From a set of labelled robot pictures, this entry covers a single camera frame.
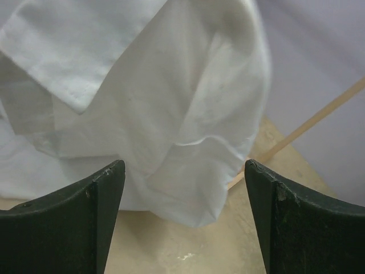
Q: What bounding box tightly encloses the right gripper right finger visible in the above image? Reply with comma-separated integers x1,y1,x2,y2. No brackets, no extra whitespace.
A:
245,160,364,273

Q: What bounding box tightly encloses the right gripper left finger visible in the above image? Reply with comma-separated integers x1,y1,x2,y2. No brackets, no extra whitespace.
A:
1,160,125,273

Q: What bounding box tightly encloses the white shirt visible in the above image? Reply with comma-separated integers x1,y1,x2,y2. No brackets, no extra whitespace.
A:
1,1,271,227

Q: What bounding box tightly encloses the wooden clothes rack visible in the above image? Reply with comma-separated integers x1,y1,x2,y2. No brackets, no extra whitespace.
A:
226,75,365,191

